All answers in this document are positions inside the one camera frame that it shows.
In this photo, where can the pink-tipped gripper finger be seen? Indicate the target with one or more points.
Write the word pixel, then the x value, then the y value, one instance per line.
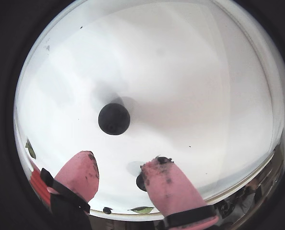
pixel 80 177
pixel 173 189

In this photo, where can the red collapsible silicone cup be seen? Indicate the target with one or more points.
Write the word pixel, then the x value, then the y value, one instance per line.
pixel 38 185

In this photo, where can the green leaf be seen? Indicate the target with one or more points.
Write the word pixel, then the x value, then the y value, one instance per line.
pixel 31 149
pixel 143 210

